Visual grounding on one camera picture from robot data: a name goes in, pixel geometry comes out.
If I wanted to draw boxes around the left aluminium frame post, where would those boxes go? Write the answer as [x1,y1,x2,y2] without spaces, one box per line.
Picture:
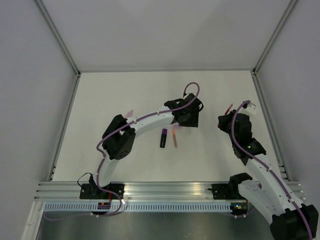
[33,0,81,77]

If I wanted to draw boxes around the black mounting plate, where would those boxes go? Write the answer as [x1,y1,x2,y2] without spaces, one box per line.
[79,182,125,201]
[207,183,236,200]

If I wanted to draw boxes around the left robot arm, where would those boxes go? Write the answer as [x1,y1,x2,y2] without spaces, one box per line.
[81,93,204,199]

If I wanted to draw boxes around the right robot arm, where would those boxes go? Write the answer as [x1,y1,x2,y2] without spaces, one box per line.
[217,110,319,240]

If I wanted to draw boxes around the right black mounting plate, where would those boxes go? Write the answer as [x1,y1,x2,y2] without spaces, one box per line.
[207,183,236,200]

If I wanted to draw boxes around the dark purple pen cap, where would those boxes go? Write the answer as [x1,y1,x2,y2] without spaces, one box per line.
[161,128,168,135]

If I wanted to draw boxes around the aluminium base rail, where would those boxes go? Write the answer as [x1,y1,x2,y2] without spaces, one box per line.
[33,181,307,202]

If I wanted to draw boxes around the red pen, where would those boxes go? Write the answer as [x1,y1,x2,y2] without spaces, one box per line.
[224,103,234,115]

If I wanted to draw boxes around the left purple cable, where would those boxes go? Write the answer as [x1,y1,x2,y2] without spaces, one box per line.
[96,82,201,203]

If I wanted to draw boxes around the pink highlighter pen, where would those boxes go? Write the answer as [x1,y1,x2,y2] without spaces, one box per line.
[125,110,134,118]

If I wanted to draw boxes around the black purple-tipped marker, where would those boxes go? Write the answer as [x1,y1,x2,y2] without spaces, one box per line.
[159,133,168,149]

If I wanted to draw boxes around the purple cable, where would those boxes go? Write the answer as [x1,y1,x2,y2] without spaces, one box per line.
[229,99,315,240]
[96,82,201,203]

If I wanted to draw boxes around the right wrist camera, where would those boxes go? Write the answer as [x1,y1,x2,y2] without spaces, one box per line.
[241,102,257,116]

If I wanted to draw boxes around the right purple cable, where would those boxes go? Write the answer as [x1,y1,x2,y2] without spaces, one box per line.
[229,99,315,240]

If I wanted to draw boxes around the right aluminium frame post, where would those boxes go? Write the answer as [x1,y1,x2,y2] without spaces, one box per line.
[251,0,300,75]

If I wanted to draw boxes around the orange highlighter pen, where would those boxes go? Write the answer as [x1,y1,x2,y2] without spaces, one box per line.
[171,128,178,149]

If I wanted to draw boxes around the aluminium frame post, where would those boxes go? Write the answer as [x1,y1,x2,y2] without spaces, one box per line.
[33,0,81,77]
[251,0,300,75]

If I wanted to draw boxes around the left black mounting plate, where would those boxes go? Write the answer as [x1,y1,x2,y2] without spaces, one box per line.
[79,182,125,201]

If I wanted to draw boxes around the white slotted cable duct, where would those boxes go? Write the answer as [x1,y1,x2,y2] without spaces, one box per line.
[44,201,231,213]

